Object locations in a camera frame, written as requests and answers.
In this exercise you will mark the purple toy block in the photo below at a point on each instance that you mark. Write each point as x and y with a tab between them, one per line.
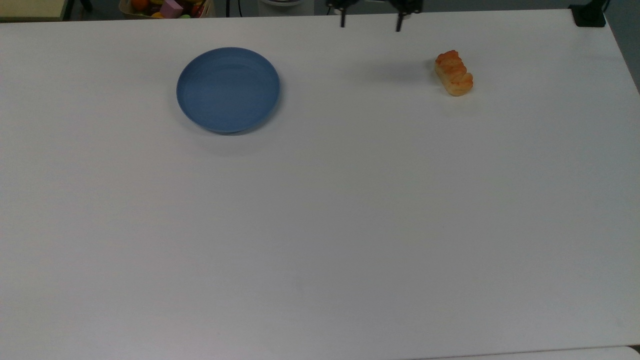
172	8

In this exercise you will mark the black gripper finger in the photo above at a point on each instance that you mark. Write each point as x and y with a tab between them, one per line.
343	20
399	23

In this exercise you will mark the basket with toys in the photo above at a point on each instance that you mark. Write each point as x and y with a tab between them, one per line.
167	9

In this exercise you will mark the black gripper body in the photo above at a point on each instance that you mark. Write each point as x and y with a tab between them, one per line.
372	4

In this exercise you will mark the blue round plate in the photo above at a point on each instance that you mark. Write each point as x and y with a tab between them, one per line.
228	90

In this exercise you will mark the orange bread loaf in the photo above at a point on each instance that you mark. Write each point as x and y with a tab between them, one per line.
454	74

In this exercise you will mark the yellow table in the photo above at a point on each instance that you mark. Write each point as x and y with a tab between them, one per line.
31	9

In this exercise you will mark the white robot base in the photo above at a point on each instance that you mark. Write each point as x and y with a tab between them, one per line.
286	5

